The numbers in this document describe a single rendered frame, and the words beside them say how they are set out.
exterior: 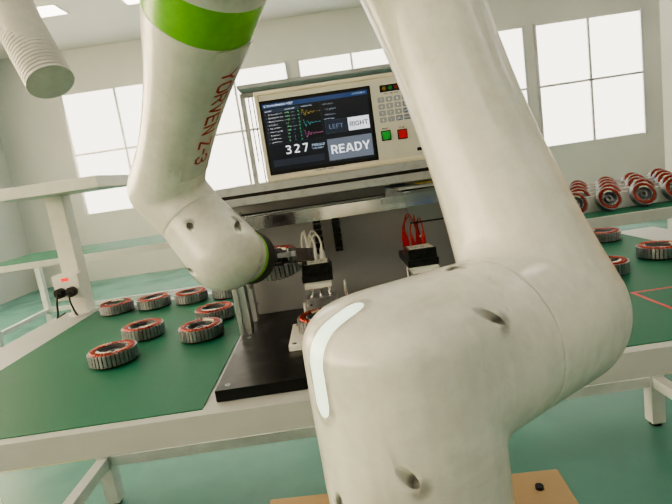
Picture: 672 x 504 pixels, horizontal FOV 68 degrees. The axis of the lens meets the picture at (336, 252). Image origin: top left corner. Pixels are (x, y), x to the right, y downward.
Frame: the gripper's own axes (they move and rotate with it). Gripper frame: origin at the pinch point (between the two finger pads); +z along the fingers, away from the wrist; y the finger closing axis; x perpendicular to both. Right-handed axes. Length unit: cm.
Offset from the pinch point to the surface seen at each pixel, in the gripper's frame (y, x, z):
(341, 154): -16.6, -23.3, 9.7
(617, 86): -395, -224, 644
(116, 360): 41.2, 16.6, 5.5
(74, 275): 82, -10, 56
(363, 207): -19.8, -10.1, 9.6
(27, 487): 139, 72, 97
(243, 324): 12.5, 12.8, 11.9
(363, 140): -22.1, -25.6, 9.7
